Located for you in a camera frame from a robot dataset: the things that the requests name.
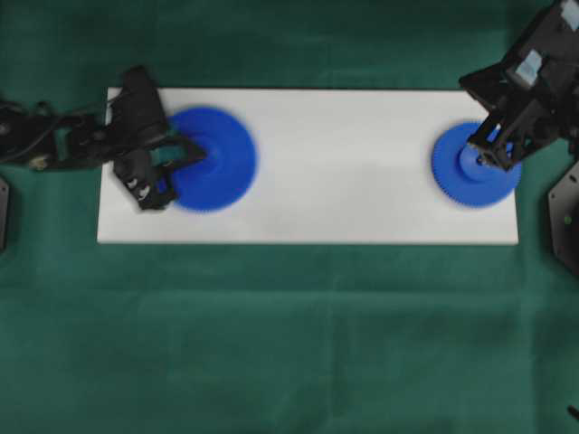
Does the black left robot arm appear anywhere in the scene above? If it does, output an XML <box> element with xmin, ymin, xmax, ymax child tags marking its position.
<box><xmin>1</xmin><ymin>66</ymin><xmax>207</xmax><ymax>211</ymax></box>

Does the white rectangular board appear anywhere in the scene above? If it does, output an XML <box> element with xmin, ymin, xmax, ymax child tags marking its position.
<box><xmin>97</xmin><ymin>88</ymin><xmax>518</xmax><ymax>245</ymax></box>

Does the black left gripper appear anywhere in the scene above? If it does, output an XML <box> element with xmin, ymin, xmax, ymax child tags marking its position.
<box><xmin>62</xmin><ymin>66</ymin><xmax>207</xmax><ymax>211</ymax></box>

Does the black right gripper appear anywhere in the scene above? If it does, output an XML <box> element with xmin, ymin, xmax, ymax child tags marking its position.
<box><xmin>459</xmin><ymin>42</ymin><xmax>578</xmax><ymax>171</ymax></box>

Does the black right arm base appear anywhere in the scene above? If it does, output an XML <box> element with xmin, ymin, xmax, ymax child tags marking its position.
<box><xmin>547</xmin><ymin>162</ymin><xmax>578</xmax><ymax>277</ymax></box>

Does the large blue gear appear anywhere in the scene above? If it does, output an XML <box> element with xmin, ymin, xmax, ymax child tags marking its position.
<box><xmin>170</xmin><ymin>106</ymin><xmax>259</xmax><ymax>212</ymax></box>

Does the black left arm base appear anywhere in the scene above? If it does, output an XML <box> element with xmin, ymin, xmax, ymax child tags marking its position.
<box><xmin>0</xmin><ymin>177</ymin><xmax>10</xmax><ymax>251</ymax></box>

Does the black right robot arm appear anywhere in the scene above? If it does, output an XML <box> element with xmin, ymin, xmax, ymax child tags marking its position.
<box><xmin>459</xmin><ymin>1</ymin><xmax>578</xmax><ymax>171</ymax></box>

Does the black camera cable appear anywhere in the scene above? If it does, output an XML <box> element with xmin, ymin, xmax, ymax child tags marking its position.
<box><xmin>26</xmin><ymin>85</ymin><xmax>132</xmax><ymax>132</ymax></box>

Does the small blue gear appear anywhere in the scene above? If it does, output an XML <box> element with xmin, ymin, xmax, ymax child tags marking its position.
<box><xmin>431</xmin><ymin>121</ymin><xmax>522</xmax><ymax>208</ymax></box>

